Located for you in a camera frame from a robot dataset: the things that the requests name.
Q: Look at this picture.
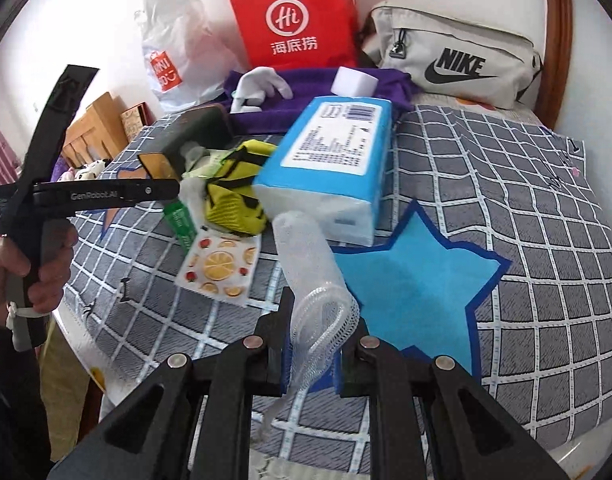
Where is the spotted plush toy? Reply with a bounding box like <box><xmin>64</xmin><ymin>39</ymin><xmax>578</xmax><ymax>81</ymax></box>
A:
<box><xmin>56</xmin><ymin>157</ymin><xmax>112</xmax><ymax>183</ymax></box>

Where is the grey waist bag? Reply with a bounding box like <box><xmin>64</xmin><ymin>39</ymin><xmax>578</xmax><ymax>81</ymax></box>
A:
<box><xmin>361</xmin><ymin>1</ymin><xmax>544</xmax><ymax>111</ymax></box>

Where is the wooden headboard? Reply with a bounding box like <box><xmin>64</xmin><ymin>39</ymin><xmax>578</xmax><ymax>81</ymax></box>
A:
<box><xmin>533</xmin><ymin>0</ymin><xmax>574</xmax><ymax>131</ymax></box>

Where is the grey checked bed sheet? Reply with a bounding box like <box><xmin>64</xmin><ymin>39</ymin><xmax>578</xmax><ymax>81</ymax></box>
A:
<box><xmin>56</xmin><ymin>92</ymin><xmax>612</xmax><ymax>480</ymax></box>

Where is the light green wipes packet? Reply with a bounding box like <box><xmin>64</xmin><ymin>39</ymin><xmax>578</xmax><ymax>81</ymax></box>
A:
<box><xmin>178</xmin><ymin>142</ymin><xmax>237</xmax><ymax>202</ymax></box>

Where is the person's left forearm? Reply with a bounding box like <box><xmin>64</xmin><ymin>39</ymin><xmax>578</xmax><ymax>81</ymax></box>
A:
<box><xmin>0</xmin><ymin>310</ymin><xmax>54</xmax><ymax>466</ymax></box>

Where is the red paper bag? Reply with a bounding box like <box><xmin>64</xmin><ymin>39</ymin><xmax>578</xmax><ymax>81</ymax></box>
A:
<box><xmin>225</xmin><ymin>0</ymin><xmax>361</xmax><ymax>72</ymax></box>

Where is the white plastic bag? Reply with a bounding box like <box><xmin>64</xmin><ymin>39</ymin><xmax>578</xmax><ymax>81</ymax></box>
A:
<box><xmin>133</xmin><ymin>0</ymin><xmax>247</xmax><ymax>113</ymax></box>

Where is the dark green box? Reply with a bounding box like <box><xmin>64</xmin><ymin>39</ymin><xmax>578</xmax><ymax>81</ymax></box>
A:
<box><xmin>137</xmin><ymin>104</ymin><xmax>233</xmax><ymax>181</ymax></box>

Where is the white mesh net sleeve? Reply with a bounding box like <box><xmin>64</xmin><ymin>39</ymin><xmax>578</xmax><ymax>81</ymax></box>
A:
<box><xmin>260</xmin><ymin>210</ymin><xmax>361</xmax><ymax>443</ymax></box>

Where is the white foam block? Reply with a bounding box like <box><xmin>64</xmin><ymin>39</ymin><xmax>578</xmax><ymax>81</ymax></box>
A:
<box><xmin>332</xmin><ymin>66</ymin><xmax>379</xmax><ymax>97</ymax></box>

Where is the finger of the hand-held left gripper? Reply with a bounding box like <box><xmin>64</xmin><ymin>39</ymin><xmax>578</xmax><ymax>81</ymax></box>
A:
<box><xmin>117</xmin><ymin>179</ymin><xmax>181</xmax><ymax>206</ymax></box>

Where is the purple cloth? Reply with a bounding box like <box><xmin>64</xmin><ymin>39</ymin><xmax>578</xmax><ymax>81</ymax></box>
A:
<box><xmin>221</xmin><ymin>66</ymin><xmax>414</xmax><ymax>136</ymax></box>

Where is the fruit print packet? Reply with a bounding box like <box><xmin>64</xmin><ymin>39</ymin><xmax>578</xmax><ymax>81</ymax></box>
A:
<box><xmin>175</xmin><ymin>227</ymin><xmax>263</xmax><ymax>309</ymax></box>

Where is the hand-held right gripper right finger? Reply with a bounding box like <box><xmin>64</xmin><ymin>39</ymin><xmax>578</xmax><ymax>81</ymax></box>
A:
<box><xmin>333</xmin><ymin>320</ymin><xmax>571</xmax><ymax>480</ymax></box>

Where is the person's left hand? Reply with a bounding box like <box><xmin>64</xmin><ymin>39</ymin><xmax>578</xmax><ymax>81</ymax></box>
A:
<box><xmin>0</xmin><ymin>225</ymin><xmax>80</xmax><ymax>319</ymax></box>

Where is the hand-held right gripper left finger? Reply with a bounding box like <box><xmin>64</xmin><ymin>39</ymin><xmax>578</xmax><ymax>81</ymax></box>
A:
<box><xmin>46</xmin><ymin>285</ymin><xmax>299</xmax><ymax>480</ymax></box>

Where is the yellow pouch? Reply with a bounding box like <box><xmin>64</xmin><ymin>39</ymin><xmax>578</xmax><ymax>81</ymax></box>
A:
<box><xmin>203</xmin><ymin>141</ymin><xmax>278</xmax><ymax>237</ymax></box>

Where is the patterned gift box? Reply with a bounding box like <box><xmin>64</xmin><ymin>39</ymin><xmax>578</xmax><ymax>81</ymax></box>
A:
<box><xmin>120</xmin><ymin>102</ymin><xmax>149</xmax><ymax>141</ymax></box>

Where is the blue tissue pack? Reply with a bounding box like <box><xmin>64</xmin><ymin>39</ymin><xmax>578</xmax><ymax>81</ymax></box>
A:
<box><xmin>252</xmin><ymin>95</ymin><xmax>397</xmax><ymax>247</ymax></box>

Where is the cardboard box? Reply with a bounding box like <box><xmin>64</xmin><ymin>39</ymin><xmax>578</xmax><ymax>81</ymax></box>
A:
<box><xmin>61</xmin><ymin>91</ymin><xmax>129</xmax><ymax>168</ymax></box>

